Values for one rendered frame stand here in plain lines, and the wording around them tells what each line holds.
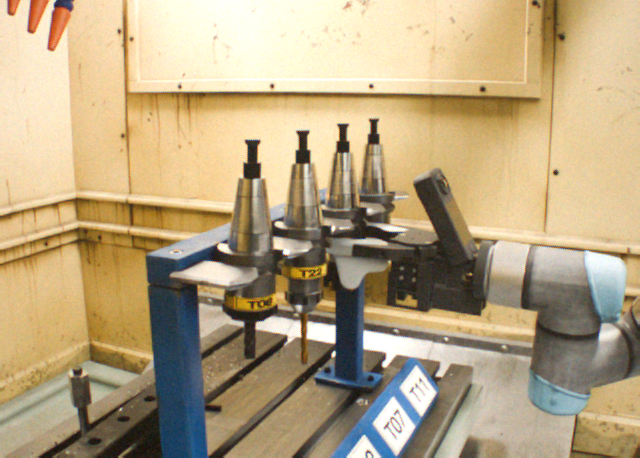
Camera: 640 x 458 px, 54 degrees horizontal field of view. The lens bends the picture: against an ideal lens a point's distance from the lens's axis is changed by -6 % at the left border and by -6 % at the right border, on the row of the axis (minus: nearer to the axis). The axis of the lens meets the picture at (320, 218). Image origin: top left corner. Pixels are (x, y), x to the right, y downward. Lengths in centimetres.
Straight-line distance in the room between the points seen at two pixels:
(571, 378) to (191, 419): 42
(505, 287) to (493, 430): 53
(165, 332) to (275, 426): 38
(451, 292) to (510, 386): 54
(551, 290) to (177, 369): 40
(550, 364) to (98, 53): 130
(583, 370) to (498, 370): 55
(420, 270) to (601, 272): 20
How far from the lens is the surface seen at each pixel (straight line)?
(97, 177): 174
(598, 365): 80
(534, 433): 123
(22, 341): 175
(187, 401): 65
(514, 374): 132
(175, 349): 63
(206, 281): 57
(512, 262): 75
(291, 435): 94
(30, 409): 176
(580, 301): 74
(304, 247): 66
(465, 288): 78
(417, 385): 99
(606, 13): 124
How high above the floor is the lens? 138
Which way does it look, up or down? 12 degrees down
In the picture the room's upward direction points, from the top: straight up
